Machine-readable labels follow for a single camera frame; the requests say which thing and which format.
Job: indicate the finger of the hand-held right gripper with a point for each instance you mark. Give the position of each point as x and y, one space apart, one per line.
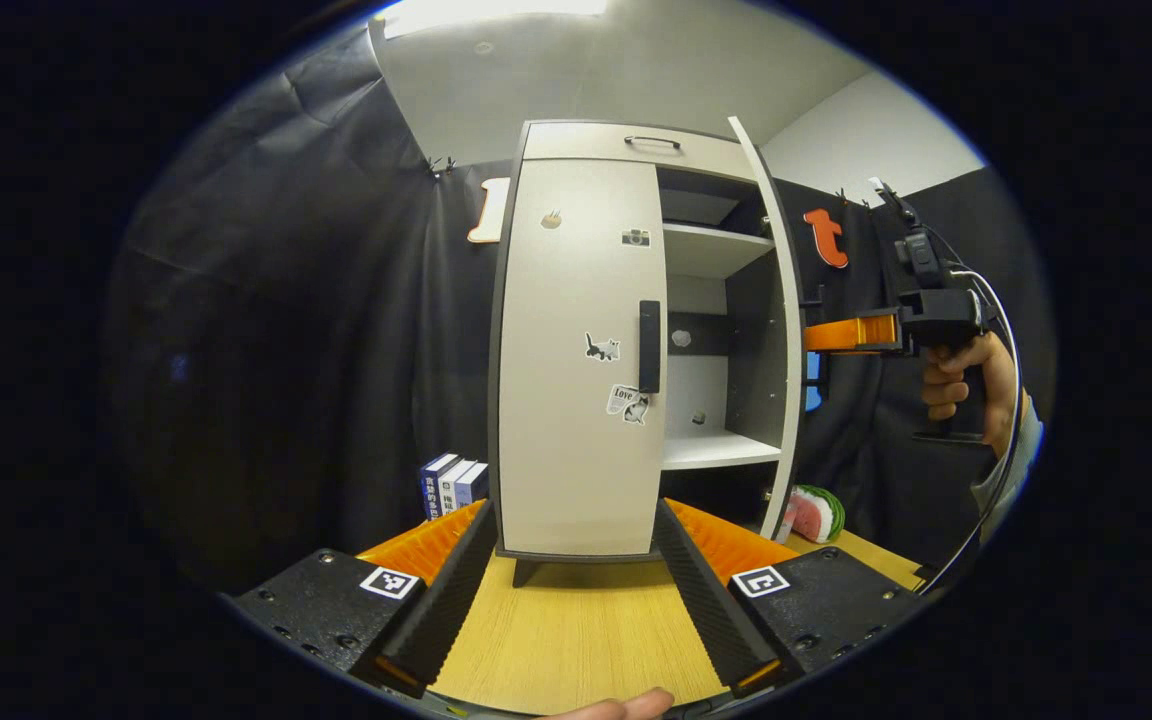
851 335

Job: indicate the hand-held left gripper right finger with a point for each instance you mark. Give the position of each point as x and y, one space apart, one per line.
711 610

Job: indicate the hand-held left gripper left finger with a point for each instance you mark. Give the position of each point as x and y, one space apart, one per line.
451 610

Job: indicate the grey cabinet door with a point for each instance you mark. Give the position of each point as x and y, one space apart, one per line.
566 450
792 400

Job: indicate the grey double-door shoe cabinet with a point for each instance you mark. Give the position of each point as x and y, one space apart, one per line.
756 330

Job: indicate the grey cabinet drawer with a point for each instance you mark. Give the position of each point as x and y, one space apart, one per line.
586 142

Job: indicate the white book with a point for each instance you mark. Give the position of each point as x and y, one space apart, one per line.
451 490

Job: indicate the watermelon slice toy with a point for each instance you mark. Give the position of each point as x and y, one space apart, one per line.
816 515

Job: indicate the ceiling light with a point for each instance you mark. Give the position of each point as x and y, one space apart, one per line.
496 15

